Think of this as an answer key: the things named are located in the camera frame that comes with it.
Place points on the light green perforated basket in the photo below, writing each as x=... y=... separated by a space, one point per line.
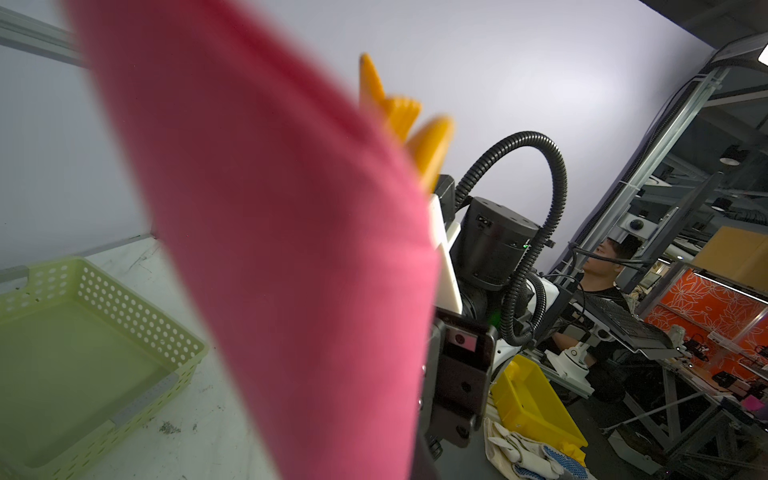
x=85 y=361

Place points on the orange plastic fork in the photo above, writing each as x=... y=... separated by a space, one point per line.
x=401 y=114

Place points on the seated person in background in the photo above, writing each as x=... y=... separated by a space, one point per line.
x=599 y=279

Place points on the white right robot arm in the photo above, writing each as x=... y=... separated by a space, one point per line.
x=488 y=252

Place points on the orange plastic knife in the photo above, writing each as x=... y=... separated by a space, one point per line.
x=372 y=95

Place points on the yellow plastic spoon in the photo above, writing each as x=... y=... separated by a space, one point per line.
x=428 y=148

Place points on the pink paper napkin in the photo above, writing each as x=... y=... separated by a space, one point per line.
x=294 y=221

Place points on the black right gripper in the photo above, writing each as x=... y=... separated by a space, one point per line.
x=457 y=376

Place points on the yellow plastic tray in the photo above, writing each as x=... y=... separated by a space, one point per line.
x=527 y=404

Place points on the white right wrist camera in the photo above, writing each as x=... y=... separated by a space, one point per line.
x=443 y=237

